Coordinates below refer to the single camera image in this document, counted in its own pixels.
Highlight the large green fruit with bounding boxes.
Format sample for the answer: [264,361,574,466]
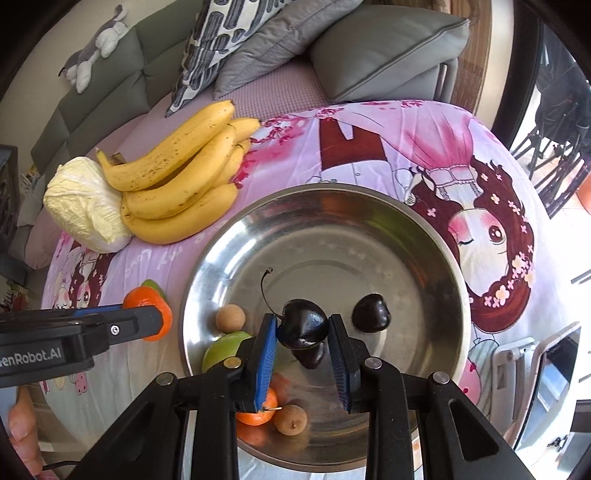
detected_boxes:
[201,331,252,373]

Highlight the brown longan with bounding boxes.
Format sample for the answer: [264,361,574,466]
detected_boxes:
[215,304,246,334]
[273,404,308,437]

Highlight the orange tangerine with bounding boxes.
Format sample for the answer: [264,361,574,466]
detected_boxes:
[122,285,173,342]
[235,388,281,427]

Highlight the dark cherry with stem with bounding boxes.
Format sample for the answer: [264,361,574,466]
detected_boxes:
[291,342,325,370]

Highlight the left hand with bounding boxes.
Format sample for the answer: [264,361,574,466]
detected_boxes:
[8,386,58,480]

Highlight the small green fruit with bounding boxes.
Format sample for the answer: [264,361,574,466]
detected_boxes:
[141,279,166,299]

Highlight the lower yellow banana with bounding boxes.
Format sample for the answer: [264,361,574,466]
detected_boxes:
[121,183,238,245]

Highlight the yellow banana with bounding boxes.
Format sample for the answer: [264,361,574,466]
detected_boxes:
[123,125,236,220]
[121,183,238,245]

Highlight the napa cabbage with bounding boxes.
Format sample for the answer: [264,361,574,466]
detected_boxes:
[43,157,132,254]

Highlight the middle yellow banana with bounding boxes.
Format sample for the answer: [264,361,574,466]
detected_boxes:
[123,125,236,220]

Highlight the top spotted banana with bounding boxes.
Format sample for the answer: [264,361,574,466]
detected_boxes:
[96,100,235,192]

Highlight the stainless steel bowl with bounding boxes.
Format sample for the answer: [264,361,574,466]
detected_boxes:
[180,185,471,479]

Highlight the hidden back banana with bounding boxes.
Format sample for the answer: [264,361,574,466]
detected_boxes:
[211,117,260,188]

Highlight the grey sofa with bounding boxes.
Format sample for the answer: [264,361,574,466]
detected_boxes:
[31,1,202,180]

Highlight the grey plush toy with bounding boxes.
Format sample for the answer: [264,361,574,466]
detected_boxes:
[58,4,128,94]

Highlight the cartoon printed tablecloth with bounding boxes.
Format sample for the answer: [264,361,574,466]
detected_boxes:
[40,101,556,450]

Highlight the pink checked sofa cover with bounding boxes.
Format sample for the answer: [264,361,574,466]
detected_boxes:
[21,61,329,270]

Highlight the black white patterned pillow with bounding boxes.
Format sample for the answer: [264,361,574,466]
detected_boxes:
[165,0,290,117]

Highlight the large grey cushion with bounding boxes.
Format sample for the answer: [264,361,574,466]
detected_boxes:
[310,5,470,104]

